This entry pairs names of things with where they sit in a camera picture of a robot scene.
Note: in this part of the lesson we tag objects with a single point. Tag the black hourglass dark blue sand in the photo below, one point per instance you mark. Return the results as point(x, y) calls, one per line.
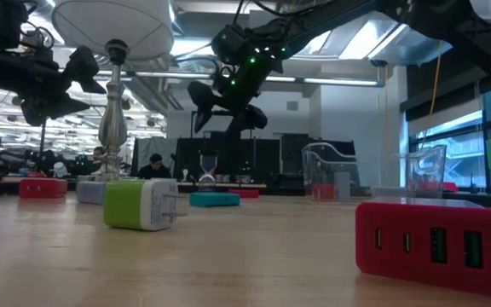
point(208, 153)

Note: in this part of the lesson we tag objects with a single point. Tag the clear plastic bin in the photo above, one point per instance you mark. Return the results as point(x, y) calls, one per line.
point(431, 162)

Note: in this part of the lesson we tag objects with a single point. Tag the black ceiling camera dome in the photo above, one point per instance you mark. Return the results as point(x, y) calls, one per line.
point(378, 64)

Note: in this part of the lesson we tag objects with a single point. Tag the small white figurine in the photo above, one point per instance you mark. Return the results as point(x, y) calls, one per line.
point(184, 172)

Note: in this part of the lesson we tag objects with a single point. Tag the green and white plug charger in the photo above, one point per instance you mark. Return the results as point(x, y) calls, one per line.
point(122, 204)

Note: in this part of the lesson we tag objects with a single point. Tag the black camera stand frame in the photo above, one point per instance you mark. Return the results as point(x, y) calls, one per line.
point(42, 136)

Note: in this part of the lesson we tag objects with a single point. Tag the lavender USB charging hub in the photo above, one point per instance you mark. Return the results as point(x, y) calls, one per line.
point(90, 194)

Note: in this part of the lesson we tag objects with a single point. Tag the black robot with green lights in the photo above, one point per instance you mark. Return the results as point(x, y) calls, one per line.
point(82, 164)

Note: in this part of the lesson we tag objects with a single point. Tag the white round object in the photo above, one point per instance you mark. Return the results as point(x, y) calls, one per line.
point(60, 169)

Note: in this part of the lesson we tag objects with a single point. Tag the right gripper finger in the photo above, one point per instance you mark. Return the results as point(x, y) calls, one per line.
point(203, 100)
point(250, 118)

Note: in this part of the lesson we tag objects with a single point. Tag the wooden desk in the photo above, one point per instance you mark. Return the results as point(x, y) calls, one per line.
point(186, 185)

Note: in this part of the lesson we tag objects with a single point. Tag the teal charger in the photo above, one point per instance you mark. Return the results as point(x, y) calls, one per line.
point(213, 200)

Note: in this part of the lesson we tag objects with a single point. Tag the silver lamp with white shade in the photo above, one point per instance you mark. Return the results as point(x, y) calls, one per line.
point(112, 128)

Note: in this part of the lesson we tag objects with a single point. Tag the long ceiling light bar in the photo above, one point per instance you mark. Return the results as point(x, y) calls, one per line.
point(339, 81)

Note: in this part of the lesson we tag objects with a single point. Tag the large red USB charging hub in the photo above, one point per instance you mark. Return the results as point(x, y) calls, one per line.
point(399, 256)

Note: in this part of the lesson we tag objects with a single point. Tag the square wall vent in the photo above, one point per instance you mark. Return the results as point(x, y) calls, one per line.
point(292, 106)

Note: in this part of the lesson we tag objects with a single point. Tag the silver container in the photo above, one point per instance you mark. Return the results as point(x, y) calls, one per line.
point(243, 180)

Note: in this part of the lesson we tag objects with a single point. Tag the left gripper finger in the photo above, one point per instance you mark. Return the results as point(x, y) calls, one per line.
point(44, 113)
point(82, 65)

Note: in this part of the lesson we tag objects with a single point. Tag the black aluminium table frame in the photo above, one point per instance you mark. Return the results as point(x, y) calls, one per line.
point(279, 192)

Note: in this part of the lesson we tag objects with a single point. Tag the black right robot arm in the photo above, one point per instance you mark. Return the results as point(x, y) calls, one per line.
point(463, 25)

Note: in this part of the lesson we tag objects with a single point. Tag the grey cloth panel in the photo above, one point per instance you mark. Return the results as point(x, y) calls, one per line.
point(151, 147)

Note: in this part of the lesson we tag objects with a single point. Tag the silver air duct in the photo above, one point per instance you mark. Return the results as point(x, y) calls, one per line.
point(356, 47)

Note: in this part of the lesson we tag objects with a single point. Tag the black cabinet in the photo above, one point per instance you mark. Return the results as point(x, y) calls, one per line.
point(290, 153)

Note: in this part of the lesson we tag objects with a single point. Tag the small dark red charger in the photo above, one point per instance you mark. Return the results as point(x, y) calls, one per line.
point(250, 194)

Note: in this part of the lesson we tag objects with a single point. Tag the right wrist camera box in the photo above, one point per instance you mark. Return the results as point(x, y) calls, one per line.
point(228, 42)

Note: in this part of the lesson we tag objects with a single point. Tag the person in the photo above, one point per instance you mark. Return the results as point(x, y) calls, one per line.
point(97, 152)
point(154, 170)

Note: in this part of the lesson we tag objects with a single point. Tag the window with black frame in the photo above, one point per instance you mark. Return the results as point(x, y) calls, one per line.
point(463, 162)

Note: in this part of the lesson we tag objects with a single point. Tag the black partition panels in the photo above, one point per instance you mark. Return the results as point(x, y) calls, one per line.
point(267, 158)

